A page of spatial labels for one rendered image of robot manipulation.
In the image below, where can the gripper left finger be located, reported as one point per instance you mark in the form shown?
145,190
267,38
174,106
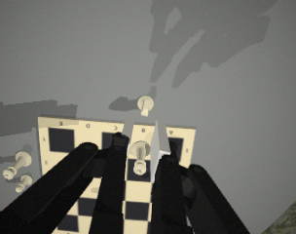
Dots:
42,206

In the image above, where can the black and cream chessboard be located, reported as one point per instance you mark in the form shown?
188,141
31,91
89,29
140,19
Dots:
59,136

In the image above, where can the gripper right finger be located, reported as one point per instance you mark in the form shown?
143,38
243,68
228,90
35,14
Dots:
207,209

